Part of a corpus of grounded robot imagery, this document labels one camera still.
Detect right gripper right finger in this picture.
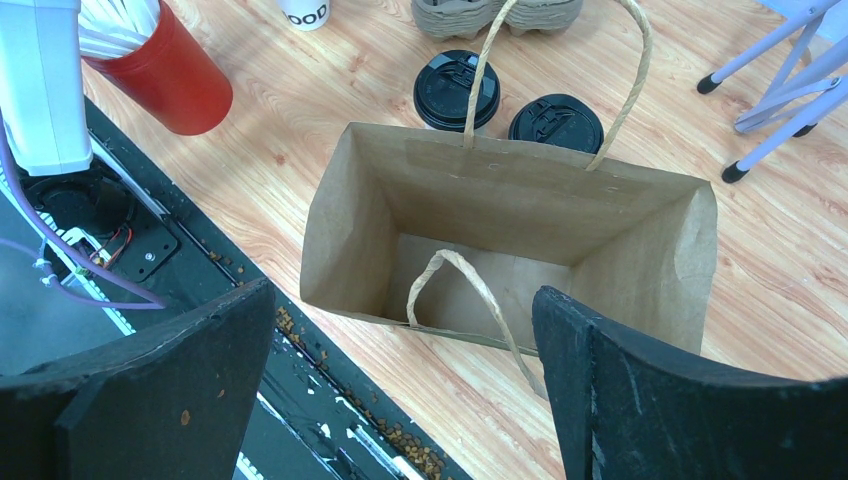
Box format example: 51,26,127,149
532,286,847,479

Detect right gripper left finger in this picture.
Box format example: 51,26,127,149
1,278,275,479

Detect green paper bag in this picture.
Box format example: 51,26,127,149
299,0,719,402

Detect black plastic cup lid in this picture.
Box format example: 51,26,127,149
413,50,501,135

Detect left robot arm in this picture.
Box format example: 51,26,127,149
1,0,93,176

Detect red cup holder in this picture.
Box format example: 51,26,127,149
82,1,233,136

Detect stack of white paper cups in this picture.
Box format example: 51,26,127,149
276,0,331,31

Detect cardboard cup carrier tray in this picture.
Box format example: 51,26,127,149
410,0,586,42

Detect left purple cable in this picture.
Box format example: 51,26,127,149
0,119,167,311

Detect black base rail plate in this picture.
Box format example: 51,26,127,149
1,104,465,479

